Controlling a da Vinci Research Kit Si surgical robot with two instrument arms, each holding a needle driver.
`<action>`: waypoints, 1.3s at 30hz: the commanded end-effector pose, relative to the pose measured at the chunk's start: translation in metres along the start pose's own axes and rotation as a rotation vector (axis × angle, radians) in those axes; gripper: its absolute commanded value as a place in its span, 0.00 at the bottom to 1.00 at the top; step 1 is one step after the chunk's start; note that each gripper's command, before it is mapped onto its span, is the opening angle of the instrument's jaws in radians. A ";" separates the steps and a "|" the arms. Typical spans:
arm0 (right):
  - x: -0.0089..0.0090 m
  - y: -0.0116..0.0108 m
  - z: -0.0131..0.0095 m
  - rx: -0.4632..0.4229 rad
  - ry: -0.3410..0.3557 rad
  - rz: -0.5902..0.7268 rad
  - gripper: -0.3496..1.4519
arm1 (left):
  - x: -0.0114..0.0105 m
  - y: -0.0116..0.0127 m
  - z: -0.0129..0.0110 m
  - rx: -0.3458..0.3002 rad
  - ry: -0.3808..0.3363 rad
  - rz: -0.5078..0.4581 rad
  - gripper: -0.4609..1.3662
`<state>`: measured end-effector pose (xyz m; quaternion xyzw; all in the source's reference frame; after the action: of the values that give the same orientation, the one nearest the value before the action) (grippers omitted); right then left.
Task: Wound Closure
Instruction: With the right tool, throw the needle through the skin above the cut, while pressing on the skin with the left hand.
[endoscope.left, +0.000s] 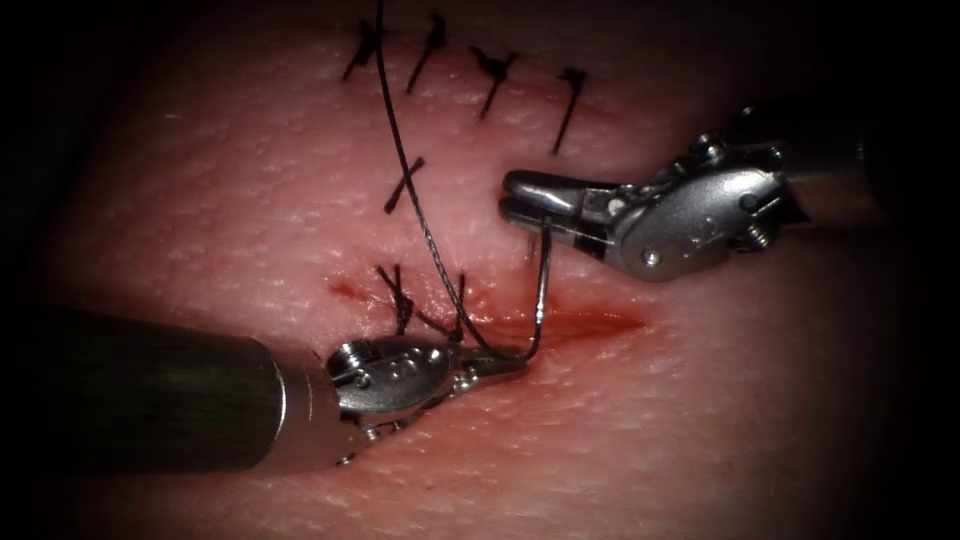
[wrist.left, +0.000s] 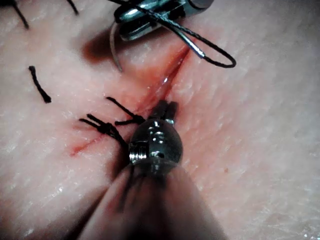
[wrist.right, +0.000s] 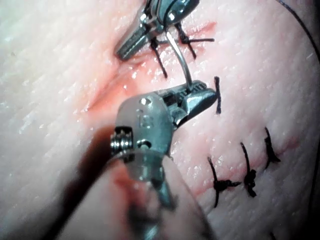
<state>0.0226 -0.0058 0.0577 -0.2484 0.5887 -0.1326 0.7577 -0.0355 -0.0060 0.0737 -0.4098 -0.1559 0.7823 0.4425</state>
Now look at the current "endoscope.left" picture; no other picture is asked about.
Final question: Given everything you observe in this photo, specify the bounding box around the left arm needle driver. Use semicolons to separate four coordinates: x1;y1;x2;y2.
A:
326;337;462;445

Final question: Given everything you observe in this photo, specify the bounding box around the right arm needle driver jaw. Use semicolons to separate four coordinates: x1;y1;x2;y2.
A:
498;197;610;261
502;169;625;216

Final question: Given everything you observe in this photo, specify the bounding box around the tissue pad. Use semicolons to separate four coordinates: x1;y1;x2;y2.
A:
29;0;935;540

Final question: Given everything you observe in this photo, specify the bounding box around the short black thread piece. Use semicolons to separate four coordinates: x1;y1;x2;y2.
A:
383;155;427;216

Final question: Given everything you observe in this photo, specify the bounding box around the right arm needle driver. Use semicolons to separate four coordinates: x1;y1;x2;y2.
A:
592;131;811;285

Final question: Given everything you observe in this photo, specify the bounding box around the left arm needle driver jaw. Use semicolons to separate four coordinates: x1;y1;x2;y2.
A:
452;347;529;394

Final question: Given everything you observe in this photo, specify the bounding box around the black stitching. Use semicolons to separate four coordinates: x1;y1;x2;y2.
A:
374;263;470;343
341;13;590;157

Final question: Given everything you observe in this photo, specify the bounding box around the curved steel needle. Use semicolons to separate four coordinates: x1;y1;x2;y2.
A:
491;215;555;363

